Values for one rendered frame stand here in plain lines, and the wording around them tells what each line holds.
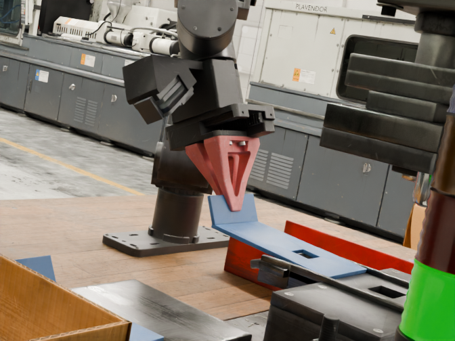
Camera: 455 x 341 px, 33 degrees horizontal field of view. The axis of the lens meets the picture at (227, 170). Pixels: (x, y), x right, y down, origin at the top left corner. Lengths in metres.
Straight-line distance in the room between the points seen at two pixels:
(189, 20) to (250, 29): 8.81
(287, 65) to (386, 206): 1.51
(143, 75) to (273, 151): 5.82
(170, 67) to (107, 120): 7.45
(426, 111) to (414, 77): 0.03
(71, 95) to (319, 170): 3.49
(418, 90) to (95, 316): 0.30
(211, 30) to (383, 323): 0.31
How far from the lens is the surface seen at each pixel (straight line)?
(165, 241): 1.02
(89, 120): 8.44
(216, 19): 0.73
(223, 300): 0.86
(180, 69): 0.75
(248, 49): 9.52
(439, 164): 0.37
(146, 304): 0.74
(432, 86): 0.62
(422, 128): 0.58
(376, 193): 5.94
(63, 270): 0.87
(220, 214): 0.77
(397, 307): 0.65
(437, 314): 0.37
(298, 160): 6.37
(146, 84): 0.73
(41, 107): 9.20
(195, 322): 0.72
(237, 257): 0.95
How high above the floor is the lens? 1.16
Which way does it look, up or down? 8 degrees down
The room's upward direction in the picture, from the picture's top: 10 degrees clockwise
